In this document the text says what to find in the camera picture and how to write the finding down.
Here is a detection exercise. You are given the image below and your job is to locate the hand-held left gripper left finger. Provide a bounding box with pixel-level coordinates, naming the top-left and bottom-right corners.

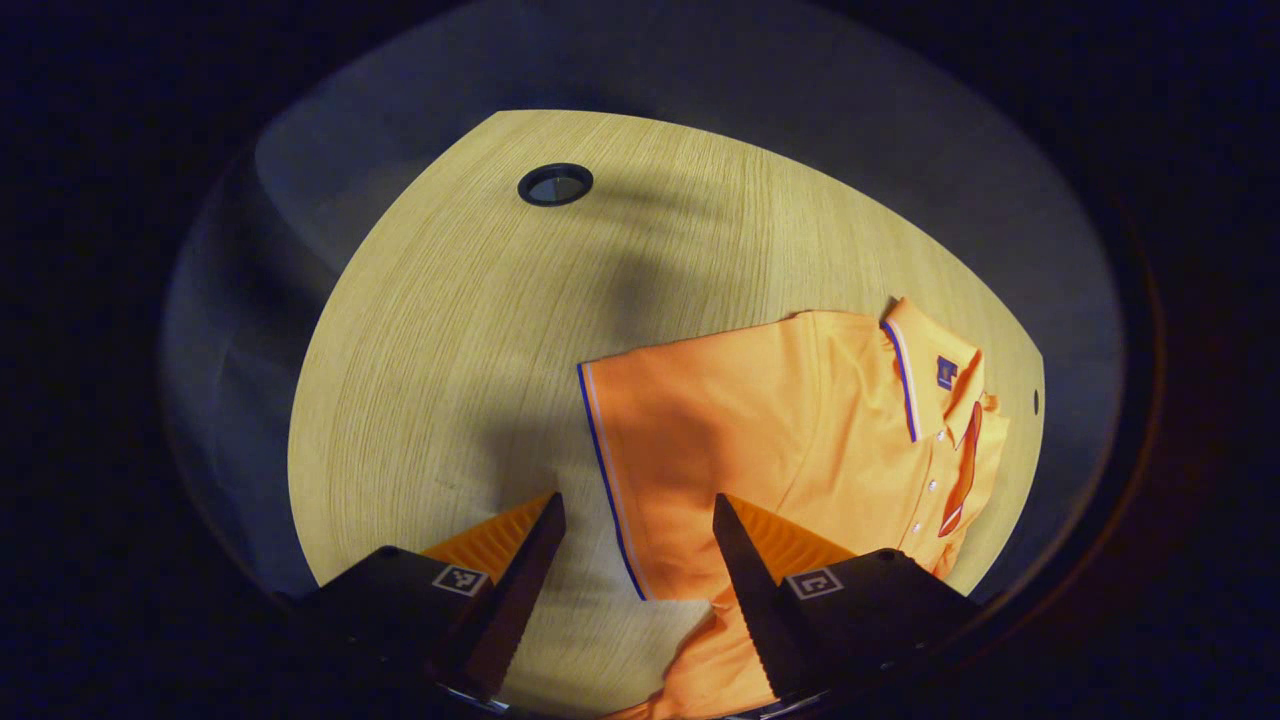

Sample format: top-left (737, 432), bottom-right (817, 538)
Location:
top-left (290, 490), bottom-right (568, 701)

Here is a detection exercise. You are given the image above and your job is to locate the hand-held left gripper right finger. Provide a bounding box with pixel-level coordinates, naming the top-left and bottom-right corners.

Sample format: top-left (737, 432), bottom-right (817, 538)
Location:
top-left (712, 492), bottom-right (986, 701)

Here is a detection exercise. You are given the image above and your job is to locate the orange polo T-shirt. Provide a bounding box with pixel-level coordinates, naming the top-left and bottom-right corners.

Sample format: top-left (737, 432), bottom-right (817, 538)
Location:
top-left (577, 297), bottom-right (1011, 720)

